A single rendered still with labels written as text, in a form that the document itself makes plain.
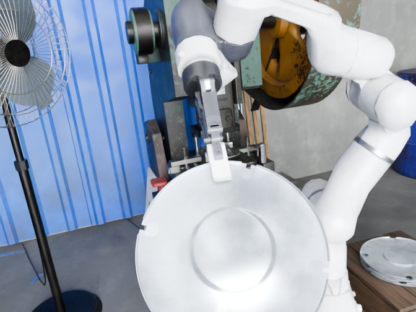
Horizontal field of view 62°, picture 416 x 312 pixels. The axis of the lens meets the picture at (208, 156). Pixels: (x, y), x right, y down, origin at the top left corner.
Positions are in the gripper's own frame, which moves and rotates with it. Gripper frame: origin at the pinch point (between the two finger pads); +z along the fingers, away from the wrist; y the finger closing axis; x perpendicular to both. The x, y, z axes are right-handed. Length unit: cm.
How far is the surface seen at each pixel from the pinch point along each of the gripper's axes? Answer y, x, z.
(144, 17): -42, -12, -88
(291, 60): -66, 50, -79
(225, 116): -74, 16, -59
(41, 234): -110, -74, -31
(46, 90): -68, -59, -81
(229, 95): -70, 20, -67
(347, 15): -34, 61, -69
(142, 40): -47, -14, -81
